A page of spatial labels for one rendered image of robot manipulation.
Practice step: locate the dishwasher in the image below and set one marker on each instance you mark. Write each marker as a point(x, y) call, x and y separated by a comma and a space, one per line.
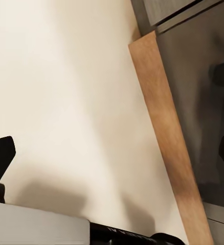
point(152, 13)

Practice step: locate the cabinet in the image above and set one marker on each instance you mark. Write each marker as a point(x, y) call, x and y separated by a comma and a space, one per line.
point(191, 46)

